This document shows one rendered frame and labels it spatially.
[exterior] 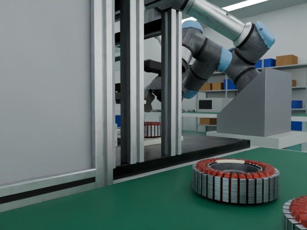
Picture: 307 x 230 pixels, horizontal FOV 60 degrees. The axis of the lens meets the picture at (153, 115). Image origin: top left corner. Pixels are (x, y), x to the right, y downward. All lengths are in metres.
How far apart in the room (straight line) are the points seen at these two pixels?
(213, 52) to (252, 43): 0.36
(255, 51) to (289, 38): 6.47
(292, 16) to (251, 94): 6.74
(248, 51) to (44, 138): 1.00
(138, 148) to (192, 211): 0.18
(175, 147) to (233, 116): 0.63
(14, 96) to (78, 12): 0.14
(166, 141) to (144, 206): 0.23
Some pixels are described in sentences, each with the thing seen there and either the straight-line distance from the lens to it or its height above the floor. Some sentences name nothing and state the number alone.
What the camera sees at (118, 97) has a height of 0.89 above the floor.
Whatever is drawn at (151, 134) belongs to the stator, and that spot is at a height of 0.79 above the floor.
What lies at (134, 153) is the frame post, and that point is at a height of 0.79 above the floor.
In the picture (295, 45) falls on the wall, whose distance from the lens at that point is 7.60.
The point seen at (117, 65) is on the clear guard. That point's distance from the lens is 1.07.
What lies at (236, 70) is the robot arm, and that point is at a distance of 1.25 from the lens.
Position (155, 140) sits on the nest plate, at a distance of 0.66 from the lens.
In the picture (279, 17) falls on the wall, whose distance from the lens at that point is 7.91.
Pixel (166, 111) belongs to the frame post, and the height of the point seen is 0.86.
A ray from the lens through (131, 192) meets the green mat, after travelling 0.37.
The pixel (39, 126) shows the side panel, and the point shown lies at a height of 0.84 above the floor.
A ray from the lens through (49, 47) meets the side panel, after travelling 0.37.
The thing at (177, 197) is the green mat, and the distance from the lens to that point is 0.36.
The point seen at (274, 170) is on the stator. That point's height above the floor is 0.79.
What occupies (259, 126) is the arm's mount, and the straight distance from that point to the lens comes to 1.09.
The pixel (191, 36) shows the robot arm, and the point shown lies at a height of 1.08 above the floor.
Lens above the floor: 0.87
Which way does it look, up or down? 2 degrees down
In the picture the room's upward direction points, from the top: straight up
